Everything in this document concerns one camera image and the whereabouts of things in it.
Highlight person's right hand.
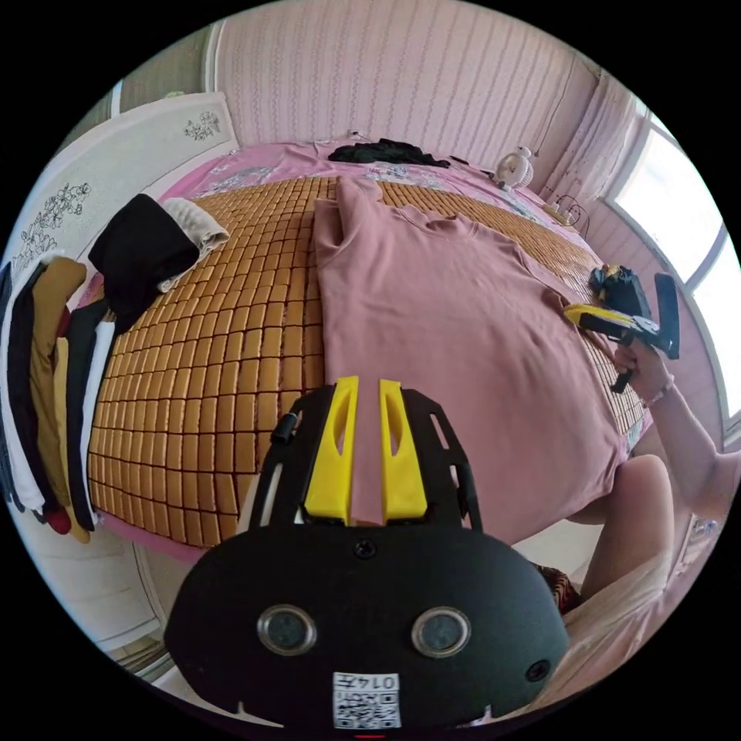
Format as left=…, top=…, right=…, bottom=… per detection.
left=612, top=338, right=677, bottom=409

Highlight pink curtain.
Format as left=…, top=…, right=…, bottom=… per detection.
left=541, top=72, right=644, bottom=201

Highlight pile of clothes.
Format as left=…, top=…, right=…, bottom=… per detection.
left=0, top=257, right=120, bottom=544

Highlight black and beige folded clothes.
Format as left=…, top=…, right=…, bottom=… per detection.
left=86, top=194, right=232, bottom=336

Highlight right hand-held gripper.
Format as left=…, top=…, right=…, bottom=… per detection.
left=563, top=263, right=661, bottom=396

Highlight white headboard with flower print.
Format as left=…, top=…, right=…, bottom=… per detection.
left=0, top=90, right=239, bottom=282

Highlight bed with woven mat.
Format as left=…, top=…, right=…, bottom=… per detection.
left=80, top=138, right=658, bottom=566

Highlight person's body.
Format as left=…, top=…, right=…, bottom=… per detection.
left=520, top=445, right=741, bottom=716

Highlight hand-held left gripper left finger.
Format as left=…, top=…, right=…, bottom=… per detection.
left=304, top=375, right=360, bottom=526

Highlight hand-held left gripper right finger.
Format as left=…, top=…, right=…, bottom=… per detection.
left=378, top=379, right=431, bottom=521

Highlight pink long sleeve shirt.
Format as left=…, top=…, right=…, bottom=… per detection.
left=312, top=174, right=631, bottom=528

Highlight white fan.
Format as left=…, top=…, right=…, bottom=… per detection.
left=492, top=146, right=535, bottom=193

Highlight person's right forearm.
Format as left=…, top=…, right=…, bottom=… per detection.
left=645, top=376, right=741, bottom=522

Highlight black garment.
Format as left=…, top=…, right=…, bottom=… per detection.
left=327, top=138, right=454, bottom=170

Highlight window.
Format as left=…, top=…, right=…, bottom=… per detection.
left=601, top=110, right=741, bottom=450

